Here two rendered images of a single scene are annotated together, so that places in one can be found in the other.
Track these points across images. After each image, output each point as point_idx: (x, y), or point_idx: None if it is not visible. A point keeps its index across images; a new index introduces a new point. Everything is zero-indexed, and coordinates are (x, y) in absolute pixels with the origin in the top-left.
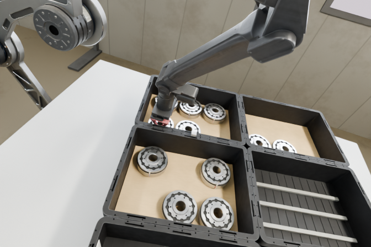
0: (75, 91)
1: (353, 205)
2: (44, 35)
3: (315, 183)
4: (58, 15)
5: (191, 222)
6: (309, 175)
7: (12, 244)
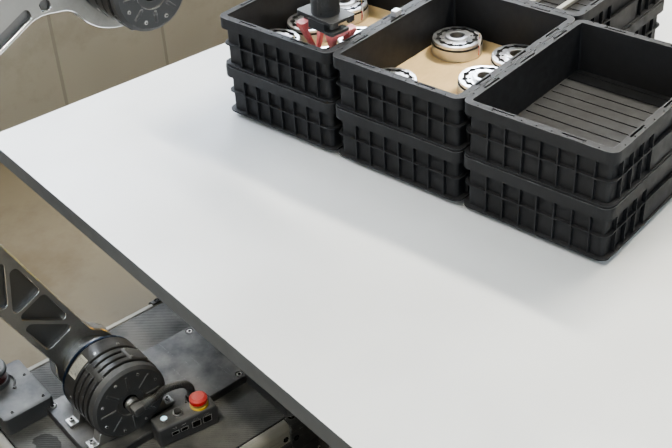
0: (79, 189)
1: None
2: (136, 12)
3: None
4: None
5: None
6: None
7: (391, 286)
